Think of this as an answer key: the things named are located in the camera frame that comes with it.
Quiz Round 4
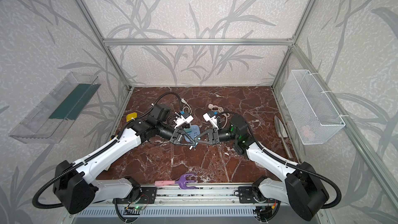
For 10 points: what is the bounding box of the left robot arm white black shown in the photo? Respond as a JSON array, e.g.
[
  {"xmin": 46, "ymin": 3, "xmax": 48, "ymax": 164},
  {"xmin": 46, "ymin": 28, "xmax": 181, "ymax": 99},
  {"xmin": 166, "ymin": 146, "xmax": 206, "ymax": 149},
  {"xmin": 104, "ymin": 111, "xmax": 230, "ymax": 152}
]
[{"xmin": 32, "ymin": 103, "xmax": 193, "ymax": 214}]

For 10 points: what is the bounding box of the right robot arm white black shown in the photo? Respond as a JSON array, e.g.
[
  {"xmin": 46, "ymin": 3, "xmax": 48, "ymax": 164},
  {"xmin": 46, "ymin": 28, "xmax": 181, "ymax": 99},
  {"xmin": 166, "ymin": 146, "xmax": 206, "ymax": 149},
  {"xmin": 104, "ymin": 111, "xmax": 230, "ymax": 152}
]
[{"xmin": 203, "ymin": 111, "xmax": 342, "ymax": 221}]

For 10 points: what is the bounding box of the blue square power strip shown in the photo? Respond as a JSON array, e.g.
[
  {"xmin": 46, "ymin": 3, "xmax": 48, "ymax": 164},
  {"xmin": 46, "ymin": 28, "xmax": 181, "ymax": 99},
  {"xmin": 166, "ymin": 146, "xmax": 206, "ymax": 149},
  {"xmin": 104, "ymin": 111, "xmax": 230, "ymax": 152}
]
[{"xmin": 184, "ymin": 124, "xmax": 201, "ymax": 139}]

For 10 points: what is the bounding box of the purple pink toy rake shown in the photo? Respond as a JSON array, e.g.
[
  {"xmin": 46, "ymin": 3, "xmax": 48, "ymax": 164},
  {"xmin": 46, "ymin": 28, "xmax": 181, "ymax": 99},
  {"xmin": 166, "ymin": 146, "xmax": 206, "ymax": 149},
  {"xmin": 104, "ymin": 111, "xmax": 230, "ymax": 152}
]
[{"xmin": 154, "ymin": 173, "xmax": 197, "ymax": 190}]

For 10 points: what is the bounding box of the yellow toy shovel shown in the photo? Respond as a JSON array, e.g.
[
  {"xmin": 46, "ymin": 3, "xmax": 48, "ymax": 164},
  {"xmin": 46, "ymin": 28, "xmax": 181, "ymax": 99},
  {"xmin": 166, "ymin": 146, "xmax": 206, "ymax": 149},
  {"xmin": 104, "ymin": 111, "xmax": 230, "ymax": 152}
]
[{"xmin": 126, "ymin": 112, "xmax": 137, "ymax": 122}]

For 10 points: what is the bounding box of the pink item in basket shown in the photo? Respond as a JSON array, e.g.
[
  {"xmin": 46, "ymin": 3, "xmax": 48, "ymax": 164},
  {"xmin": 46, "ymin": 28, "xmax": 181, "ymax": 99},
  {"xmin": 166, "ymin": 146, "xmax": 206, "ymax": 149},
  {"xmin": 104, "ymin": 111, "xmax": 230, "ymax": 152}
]
[{"xmin": 301, "ymin": 125, "xmax": 315, "ymax": 140}]

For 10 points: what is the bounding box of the green sponge in bin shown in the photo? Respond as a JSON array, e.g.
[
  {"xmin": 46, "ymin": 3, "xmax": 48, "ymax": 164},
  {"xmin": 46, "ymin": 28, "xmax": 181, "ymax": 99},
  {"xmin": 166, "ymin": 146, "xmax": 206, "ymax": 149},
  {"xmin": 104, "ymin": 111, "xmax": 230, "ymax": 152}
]
[{"xmin": 49, "ymin": 84, "xmax": 101, "ymax": 120}]

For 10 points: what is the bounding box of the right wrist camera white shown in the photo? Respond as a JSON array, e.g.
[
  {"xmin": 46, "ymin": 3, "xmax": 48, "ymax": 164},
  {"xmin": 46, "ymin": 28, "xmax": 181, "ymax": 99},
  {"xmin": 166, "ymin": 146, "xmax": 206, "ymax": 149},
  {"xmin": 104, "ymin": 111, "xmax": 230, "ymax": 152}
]
[{"xmin": 203, "ymin": 111, "xmax": 219, "ymax": 129}]

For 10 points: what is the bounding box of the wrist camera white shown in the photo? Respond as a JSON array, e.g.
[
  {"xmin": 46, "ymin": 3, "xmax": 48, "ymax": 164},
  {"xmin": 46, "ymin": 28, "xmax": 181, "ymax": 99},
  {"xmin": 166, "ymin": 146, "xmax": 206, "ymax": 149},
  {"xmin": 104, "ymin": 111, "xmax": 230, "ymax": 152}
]
[
  {"xmin": 203, "ymin": 111, "xmax": 219, "ymax": 129},
  {"xmin": 174, "ymin": 111, "xmax": 193, "ymax": 129}
]

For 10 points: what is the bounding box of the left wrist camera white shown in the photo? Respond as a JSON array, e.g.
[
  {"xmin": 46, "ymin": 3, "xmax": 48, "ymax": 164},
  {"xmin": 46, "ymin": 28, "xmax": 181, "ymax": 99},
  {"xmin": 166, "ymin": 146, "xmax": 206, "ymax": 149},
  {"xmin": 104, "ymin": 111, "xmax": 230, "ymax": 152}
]
[{"xmin": 174, "ymin": 111, "xmax": 193, "ymax": 129}]

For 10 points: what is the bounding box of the aluminium front rail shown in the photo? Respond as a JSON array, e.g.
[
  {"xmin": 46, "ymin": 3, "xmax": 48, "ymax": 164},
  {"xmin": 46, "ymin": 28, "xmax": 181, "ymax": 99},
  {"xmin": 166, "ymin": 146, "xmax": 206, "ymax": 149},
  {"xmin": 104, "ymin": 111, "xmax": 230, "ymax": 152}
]
[{"xmin": 89, "ymin": 179, "xmax": 290, "ymax": 209}]

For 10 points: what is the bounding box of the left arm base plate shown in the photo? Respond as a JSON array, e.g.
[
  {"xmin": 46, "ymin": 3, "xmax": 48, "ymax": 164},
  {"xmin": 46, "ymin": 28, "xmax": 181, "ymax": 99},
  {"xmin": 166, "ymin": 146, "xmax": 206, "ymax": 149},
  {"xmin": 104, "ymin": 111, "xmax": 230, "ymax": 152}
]
[{"xmin": 125, "ymin": 186, "xmax": 157, "ymax": 204}]

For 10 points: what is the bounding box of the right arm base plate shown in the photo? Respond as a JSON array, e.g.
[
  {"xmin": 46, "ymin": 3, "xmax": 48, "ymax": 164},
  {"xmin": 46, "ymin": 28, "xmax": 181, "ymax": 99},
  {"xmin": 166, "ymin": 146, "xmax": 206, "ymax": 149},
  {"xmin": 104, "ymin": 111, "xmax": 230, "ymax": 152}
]
[{"xmin": 237, "ymin": 186, "xmax": 266, "ymax": 203}]

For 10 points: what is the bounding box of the white wire mesh basket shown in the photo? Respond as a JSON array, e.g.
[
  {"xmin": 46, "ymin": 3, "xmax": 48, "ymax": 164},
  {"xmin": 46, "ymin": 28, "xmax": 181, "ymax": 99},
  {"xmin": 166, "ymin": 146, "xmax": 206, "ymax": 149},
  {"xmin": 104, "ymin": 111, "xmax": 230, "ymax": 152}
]
[{"xmin": 282, "ymin": 69, "xmax": 345, "ymax": 145}]

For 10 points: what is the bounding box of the clear plastic wall bin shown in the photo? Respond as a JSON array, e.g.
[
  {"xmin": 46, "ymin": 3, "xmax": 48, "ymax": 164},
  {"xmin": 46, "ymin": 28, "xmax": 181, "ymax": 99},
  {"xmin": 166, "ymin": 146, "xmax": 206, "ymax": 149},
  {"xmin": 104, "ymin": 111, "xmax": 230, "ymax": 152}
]
[{"xmin": 9, "ymin": 72, "xmax": 101, "ymax": 144}]

